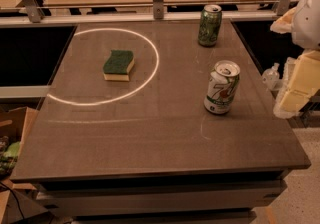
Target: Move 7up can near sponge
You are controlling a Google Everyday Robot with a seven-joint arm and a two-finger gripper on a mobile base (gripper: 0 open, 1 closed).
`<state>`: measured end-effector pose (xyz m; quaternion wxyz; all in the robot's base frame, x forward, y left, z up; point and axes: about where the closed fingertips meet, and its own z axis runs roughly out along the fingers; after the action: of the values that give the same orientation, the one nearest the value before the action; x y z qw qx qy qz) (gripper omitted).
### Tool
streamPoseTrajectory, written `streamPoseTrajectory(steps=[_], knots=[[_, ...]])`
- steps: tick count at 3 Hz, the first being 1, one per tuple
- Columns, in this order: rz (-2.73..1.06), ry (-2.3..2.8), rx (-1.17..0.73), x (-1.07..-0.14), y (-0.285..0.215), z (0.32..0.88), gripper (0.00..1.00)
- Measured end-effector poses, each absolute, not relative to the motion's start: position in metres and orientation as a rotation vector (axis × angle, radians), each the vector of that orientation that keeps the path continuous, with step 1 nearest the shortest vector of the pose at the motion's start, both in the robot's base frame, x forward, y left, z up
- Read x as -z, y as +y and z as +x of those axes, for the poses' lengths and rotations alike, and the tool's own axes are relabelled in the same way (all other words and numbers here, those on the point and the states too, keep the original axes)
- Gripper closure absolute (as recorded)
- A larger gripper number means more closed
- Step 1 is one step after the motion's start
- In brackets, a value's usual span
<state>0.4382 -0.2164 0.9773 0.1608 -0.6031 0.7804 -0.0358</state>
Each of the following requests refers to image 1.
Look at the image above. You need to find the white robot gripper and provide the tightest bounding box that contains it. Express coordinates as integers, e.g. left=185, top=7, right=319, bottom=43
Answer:
left=270, top=0, right=320, bottom=119

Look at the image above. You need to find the white green 7up can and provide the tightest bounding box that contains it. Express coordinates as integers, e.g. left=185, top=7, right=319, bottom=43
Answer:
left=204, top=60, right=240, bottom=115

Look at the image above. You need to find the green soda can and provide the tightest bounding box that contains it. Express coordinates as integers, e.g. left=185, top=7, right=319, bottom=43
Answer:
left=198, top=5, right=222, bottom=47

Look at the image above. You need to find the green yellow sponge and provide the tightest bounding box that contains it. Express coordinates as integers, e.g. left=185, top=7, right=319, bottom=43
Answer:
left=103, top=50, right=135, bottom=82

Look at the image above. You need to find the clear plastic bottle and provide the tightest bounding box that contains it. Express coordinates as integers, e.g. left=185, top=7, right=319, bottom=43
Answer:
left=262, top=63, right=280, bottom=90

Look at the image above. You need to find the grey drawer cabinet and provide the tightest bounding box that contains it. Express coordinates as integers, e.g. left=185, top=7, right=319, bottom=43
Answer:
left=37, top=170, right=286, bottom=217

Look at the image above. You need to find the cardboard box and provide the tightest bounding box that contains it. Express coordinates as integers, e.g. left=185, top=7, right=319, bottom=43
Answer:
left=0, top=107, right=38, bottom=190

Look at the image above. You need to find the green snack bag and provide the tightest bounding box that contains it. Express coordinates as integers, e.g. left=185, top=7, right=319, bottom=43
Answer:
left=0, top=136, right=20, bottom=177

